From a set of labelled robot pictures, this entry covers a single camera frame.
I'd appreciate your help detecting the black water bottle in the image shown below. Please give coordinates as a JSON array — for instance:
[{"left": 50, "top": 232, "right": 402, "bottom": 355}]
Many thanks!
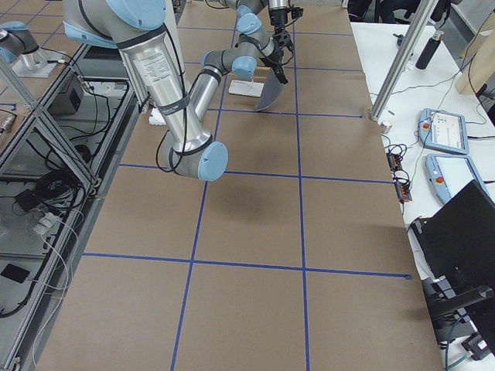
[{"left": 415, "top": 30, "right": 444, "bottom": 70}]

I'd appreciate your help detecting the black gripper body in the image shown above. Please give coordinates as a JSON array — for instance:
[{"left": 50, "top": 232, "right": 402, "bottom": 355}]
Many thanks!
[
  {"left": 272, "top": 32, "right": 292, "bottom": 58},
  {"left": 268, "top": 6, "right": 290, "bottom": 26}
]

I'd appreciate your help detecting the small metal cylinder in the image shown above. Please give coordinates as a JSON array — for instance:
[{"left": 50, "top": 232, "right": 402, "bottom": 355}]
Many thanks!
[{"left": 379, "top": 121, "right": 392, "bottom": 134}]

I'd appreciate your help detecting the lower teach pendant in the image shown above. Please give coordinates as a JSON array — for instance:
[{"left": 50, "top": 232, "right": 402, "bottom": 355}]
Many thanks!
[{"left": 425, "top": 154, "right": 487, "bottom": 204}]

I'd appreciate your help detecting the blue and grey towel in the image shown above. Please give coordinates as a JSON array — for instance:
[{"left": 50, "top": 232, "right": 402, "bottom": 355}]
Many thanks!
[{"left": 254, "top": 70, "right": 284, "bottom": 112}]

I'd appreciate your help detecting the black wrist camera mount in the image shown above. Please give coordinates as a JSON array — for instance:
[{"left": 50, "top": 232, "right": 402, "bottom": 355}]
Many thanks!
[{"left": 290, "top": 7, "right": 304, "bottom": 20}]

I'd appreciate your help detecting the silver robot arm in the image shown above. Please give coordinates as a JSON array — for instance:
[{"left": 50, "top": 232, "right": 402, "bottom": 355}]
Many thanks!
[
  {"left": 205, "top": 0, "right": 304, "bottom": 30},
  {"left": 63, "top": 1, "right": 302, "bottom": 182}
]

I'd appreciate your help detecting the black monitor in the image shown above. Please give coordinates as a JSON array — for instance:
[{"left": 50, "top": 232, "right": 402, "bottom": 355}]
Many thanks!
[{"left": 410, "top": 180, "right": 494, "bottom": 351}]

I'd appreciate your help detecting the upper teach pendant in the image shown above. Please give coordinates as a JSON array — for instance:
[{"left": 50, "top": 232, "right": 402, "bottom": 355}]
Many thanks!
[{"left": 418, "top": 108, "right": 469, "bottom": 155}]

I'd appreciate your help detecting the white wooden towel rack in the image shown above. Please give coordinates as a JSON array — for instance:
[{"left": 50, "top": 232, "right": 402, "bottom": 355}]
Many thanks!
[{"left": 227, "top": 66, "right": 270, "bottom": 97}]

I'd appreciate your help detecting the teach pendant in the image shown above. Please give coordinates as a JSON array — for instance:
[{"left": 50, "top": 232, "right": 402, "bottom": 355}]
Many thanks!
[
  {"left": 425, "top": 154, "right": 487, "bottom": 204},
  {"left": 418, "top": 108, "right": 469, "bottom": 155}
]

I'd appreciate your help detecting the white camera pedestal column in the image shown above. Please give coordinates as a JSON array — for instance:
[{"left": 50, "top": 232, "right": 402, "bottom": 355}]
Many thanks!
[{"left": 148, "top": 0, "right": 186, "bottom": 128}]

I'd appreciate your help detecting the aluminium frame post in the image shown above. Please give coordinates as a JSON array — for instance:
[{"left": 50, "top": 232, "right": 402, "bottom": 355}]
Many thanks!
[{"left": 370, "top": 0, "right": 438, "bottom": 121}]

